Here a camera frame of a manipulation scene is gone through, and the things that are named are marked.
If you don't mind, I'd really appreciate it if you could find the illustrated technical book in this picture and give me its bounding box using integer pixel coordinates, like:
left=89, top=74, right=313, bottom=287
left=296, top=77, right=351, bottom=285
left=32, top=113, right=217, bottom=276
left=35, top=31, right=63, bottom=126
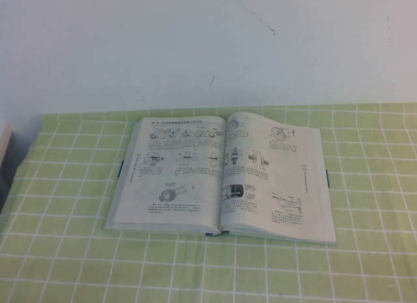
left=103, top=113, right=339, bottom=247

